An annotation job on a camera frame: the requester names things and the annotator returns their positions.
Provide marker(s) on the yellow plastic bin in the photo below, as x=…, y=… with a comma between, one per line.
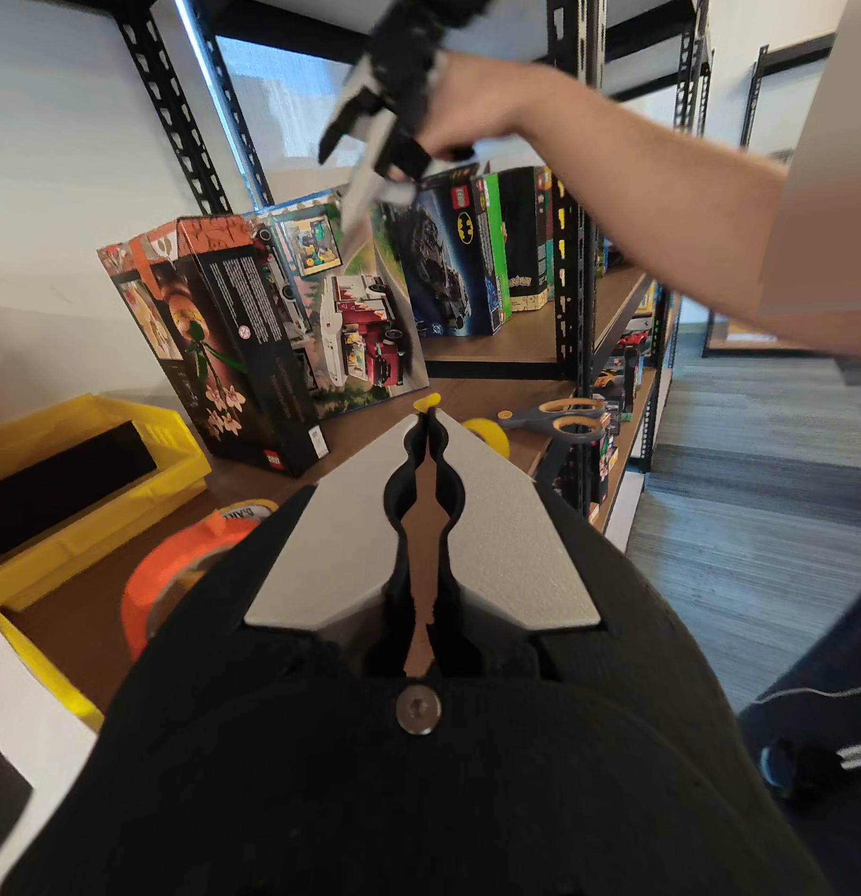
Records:
x=52, y=680
x=122, y=462

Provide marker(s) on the wooden desk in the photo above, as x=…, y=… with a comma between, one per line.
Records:
x=360, y=448

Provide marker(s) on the person's right forearm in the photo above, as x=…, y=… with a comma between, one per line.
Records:
x=647, y=196

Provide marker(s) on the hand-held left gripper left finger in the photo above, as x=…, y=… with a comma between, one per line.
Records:
x=325, y=553

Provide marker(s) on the yellow tape roll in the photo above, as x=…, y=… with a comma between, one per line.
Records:
x=490, y=435

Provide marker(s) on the black metal shelf rack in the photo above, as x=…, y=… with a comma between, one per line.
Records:
x=577, y=245

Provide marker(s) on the background shelf rack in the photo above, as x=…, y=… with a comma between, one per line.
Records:
x=753, y=91

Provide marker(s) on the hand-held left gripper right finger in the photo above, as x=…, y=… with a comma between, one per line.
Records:
x=521, y=553

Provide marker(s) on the person's dark pants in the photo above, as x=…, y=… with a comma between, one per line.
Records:
x=809, y=840

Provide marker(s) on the slim green toy box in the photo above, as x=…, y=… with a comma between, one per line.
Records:
x=499, y=245

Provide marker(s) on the camper van toy box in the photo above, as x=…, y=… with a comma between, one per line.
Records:
x=360, y=308

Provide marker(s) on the white cardboard sheet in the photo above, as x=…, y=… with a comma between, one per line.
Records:
x=31, y=770

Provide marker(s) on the orange tape roll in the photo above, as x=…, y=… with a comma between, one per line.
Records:
x=164, y=574

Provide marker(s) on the printed tape roll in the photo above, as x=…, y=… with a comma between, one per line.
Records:
x=252, y=509

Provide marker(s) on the black orchid toy box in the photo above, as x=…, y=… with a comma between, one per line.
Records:
x=220, y=336

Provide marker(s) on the row of small toy boxes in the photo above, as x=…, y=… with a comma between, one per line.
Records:
x=623, y=392

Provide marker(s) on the blue bat-logo toy box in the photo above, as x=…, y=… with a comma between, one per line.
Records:
x=444, y=259

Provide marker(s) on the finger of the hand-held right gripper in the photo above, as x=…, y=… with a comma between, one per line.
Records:
x=367, y=182
x=353, y=98

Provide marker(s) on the person's right hand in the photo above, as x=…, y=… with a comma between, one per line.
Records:
x=493, y=98

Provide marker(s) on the window roller blind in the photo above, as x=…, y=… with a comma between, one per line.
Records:
x=290, y=105

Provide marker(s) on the wooden shelf board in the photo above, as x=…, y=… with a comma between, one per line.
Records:
x=528, y=336

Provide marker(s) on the black toy box yellow print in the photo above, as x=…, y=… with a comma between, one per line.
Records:
x=527, y=231

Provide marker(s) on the small yellow piece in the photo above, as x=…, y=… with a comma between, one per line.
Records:
x=428, y=402

